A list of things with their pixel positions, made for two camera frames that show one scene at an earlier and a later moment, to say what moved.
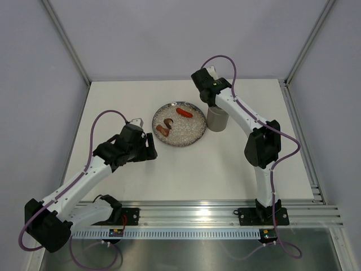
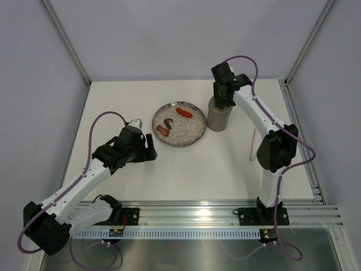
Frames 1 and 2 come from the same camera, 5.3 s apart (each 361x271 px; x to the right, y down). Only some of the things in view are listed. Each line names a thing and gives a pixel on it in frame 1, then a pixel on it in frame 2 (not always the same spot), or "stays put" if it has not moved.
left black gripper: [146, 151] stays put
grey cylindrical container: [216, 118] stays put
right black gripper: [211, 105] → [218, 102]
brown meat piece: [164, 131] stays put
